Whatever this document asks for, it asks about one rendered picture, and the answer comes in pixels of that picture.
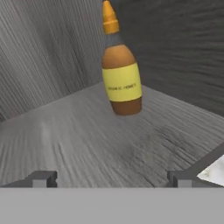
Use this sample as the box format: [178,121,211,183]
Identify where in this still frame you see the brown honey bottle yellow label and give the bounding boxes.
[101,0,144,116]

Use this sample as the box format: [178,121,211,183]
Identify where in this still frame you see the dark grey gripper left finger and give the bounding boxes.
[1,171,59,189]

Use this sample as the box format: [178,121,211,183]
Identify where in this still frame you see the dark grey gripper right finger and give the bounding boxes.
[167,170,224,189]

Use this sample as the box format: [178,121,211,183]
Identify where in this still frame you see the grey wooden cabinet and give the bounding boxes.
[0,0,224,188]

